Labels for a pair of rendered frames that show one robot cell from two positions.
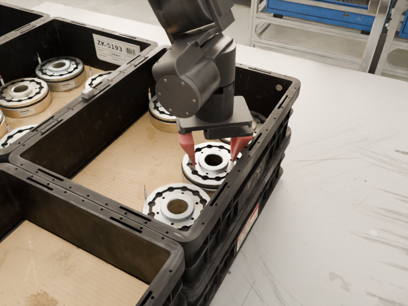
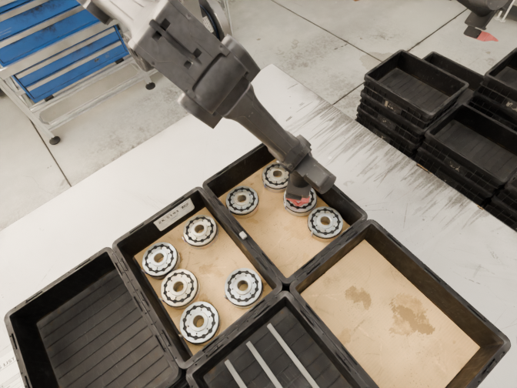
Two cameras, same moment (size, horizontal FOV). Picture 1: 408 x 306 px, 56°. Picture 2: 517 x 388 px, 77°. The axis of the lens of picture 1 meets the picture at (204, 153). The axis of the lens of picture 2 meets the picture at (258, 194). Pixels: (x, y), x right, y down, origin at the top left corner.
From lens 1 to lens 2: 0.72 m
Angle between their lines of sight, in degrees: 40
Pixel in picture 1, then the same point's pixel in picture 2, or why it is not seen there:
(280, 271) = not seen: hidden behind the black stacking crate
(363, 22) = (111, 55)
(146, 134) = (252, 223)
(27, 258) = (323, 297)
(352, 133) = not seen: hidden behind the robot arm
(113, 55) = (172, 219)
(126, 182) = (288, 242)
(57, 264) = (331, 283)
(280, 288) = not seen: hidden behind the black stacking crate
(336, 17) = (91, 66)
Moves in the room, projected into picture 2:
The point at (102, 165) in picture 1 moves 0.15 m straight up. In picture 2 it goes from (269, 252) to (266, 229)
